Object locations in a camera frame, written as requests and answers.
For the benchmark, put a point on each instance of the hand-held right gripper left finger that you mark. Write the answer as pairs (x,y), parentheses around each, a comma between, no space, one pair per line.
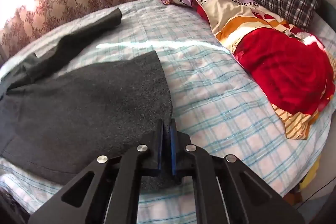
(159,146)

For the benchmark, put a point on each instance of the yellow cloth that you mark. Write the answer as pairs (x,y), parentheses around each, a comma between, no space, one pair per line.
(309,176)

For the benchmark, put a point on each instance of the dark grey pants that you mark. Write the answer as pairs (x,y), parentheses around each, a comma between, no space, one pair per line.
(92,98)

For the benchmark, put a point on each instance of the colourful red quilt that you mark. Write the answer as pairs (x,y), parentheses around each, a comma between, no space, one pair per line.
(283,64)

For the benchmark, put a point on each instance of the plaid bed sheet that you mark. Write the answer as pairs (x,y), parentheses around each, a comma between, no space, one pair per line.
(210,98)

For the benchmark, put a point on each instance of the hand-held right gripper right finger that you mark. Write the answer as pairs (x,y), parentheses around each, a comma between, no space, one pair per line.
(173,146)

